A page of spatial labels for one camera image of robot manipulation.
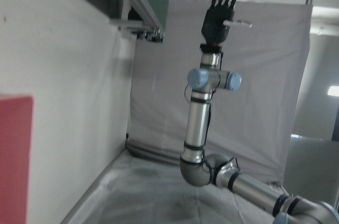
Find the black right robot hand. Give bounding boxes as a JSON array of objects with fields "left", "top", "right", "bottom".
[{"left": 200, "top": 0, "right": 253, "bottom": 45}]

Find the red plastic basket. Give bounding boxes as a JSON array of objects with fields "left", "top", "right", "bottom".
[{"left": 0, "top": 94, "right": 34, "bottom": 224}]

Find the white cloth backdrop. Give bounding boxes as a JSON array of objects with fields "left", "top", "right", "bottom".
[{"left": 126, "top": 0, "right": 314, "bottom": 182}]

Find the crinkled white base sheet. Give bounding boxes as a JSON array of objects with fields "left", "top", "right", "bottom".
[{"left": 62, "top": 152, "right": 287, "bottom": 224}]

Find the aluminium table edge rail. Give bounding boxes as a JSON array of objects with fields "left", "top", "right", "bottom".
[{"left": 104, "top": 0, "right": 165, "bottom": 43}]

